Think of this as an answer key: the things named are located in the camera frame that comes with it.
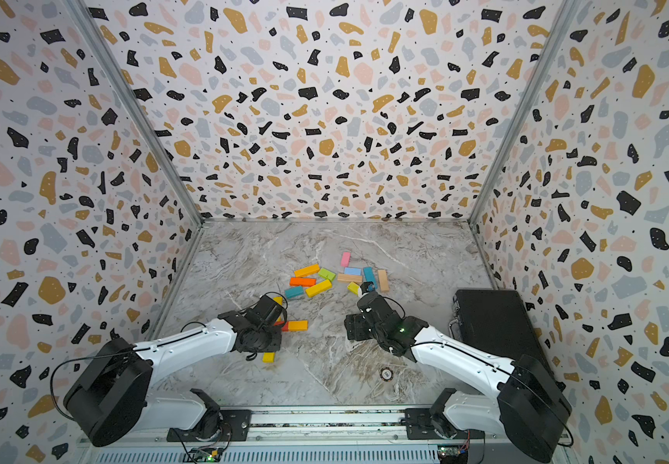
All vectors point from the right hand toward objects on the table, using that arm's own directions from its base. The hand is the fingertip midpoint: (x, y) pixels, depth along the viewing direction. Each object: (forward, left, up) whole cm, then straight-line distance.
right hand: (355, 320), depth 83 cm
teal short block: (+14, +22, -8) cm, 27 cm away
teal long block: (+23, -4, -8) cm, 25 cm away
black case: (+4, -44, -7) cm, 44 cm away
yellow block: (+16, +13, -8) cm, 22 cm away
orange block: (+18, +19, -8) cm, 28 cm away
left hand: (-3, +23, -8) cm, 25 cm away
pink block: (+30, +5, -9) cm, 31 cm away
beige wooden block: (+20, -9, -9) cm, 24 cm away
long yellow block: (-9, +25, -7) cm, 27 cm away
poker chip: (-11, -9, -10) cm, 18 cm away
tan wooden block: (+21, +3, -8) cm, 23 cm away
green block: (+21, +11, -8) cm, 25 cm away
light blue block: (+24, +3, -9) cm, 26 cm away
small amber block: (+2, +18, -8) cm, 20 cm away
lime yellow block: (+17, +1, -8) cm, 19 cm away
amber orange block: (+24, +18, -9) cm, 31 cm away
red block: (-5, +18, +5) cm, 20 cm away
